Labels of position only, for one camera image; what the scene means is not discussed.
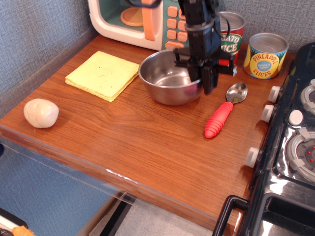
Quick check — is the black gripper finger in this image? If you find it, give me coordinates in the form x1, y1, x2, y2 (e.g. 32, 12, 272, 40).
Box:
187, 62, 203, 82
201, 66, 219, 95

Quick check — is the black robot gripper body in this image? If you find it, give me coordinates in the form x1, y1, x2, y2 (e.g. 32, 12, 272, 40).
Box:
173, 16, 237, 75

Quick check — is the stainless steel pot bowl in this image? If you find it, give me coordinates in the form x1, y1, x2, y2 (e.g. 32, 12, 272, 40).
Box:
138, 50, 203, 106

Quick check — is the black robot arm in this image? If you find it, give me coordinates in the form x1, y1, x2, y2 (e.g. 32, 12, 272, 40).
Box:
173, 0, 235, 94

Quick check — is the tomato sauce can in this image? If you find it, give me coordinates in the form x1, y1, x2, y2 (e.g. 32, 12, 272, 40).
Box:
219, 11, 245, 65

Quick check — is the teal toy microwave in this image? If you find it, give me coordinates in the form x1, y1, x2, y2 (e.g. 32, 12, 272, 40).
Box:
88, 0, 189, 51

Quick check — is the pineapple slices can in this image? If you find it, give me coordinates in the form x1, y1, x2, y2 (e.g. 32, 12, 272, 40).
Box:
243, 32, 289, 80

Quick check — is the grey stove knob rear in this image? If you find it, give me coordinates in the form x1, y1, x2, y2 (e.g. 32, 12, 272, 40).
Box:
268, 86, 281, 103

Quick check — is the grey stove knob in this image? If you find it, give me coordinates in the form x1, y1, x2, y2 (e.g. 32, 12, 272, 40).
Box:
268, 86, 281, 103
245, 147, 260, 169
261, 105, 274, 123

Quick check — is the grey stove knob middle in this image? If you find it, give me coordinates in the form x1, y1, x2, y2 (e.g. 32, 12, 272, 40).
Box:
261, 105, 274, 123

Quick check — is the orange microwave turntable plate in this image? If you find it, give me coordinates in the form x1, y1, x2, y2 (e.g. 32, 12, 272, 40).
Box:
120, 7, 143, 27

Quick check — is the grey stove knob front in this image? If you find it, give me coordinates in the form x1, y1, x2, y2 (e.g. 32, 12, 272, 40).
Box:
245, 147, 260, 169

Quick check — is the yellow folded cloth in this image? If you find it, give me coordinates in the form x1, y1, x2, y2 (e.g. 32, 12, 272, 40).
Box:
65, 51, 139, 102

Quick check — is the black toy stove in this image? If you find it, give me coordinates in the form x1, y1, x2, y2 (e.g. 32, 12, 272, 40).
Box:
236, 43, 315, 236

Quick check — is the white toy potato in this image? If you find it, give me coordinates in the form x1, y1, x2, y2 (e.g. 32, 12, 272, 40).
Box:
24, 98, 59, 128

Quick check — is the orange object bottom left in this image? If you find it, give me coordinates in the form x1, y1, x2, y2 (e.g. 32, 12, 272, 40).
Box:
11, 226, 35, 236

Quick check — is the red handled metal spoon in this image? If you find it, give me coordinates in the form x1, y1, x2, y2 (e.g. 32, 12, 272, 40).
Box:
204, 82, 248, 139

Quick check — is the black oven door handle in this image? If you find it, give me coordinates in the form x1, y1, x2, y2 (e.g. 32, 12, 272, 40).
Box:
213, 195, 250, 236

